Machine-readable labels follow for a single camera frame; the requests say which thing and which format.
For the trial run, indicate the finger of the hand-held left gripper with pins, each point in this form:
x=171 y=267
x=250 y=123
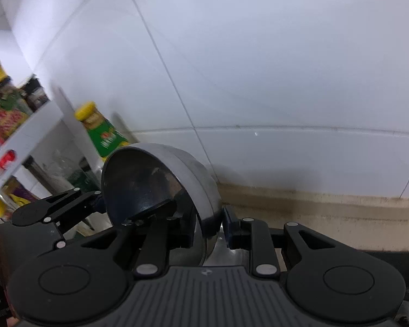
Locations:
x=41 y=209
x=78 y=218

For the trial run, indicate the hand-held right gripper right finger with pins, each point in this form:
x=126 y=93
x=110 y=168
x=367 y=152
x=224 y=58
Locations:
x=231 y=228

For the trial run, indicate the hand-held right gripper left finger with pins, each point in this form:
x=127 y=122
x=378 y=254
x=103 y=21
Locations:
x=175 y=224

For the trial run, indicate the small steel bowl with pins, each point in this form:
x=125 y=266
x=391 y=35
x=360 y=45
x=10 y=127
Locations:
x=139 y=177

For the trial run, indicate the purple gold label bottle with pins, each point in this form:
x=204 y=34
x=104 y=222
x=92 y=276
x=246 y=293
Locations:
x=12 y=196

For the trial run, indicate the small red packet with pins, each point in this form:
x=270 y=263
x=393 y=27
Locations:
x=6 y=160

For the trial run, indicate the white two-tier turntable rack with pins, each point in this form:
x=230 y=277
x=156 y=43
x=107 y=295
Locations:
x=34 y=126

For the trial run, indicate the yellow green label bottle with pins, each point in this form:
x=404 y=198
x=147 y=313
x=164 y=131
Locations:
x=100 y=127

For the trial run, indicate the gold cap green label bottle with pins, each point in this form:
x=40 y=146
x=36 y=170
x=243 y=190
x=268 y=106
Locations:
x=5 y=109

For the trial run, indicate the dark seasoning jar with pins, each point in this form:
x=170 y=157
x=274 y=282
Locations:
x=35 y=95

